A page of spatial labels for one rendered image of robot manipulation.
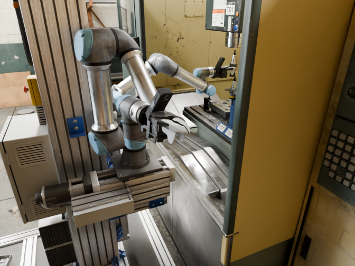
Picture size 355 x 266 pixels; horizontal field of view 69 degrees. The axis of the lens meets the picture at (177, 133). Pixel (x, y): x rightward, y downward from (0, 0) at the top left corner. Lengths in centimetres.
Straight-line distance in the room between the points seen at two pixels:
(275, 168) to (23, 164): 115
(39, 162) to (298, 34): 122
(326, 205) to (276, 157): 38
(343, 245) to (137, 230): 137
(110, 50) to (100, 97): 19
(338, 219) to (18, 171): 149
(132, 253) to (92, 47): 144
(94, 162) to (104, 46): 65
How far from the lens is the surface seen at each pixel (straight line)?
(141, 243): 208
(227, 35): 211
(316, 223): 154
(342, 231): 145
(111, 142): 119
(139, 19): 209
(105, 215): 127
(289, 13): 102
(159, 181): 140
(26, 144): 136
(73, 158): 145
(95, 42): 107
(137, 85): 106
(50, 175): 144
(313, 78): 117
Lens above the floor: 174
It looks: 25 degrees down
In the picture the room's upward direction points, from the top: straight up
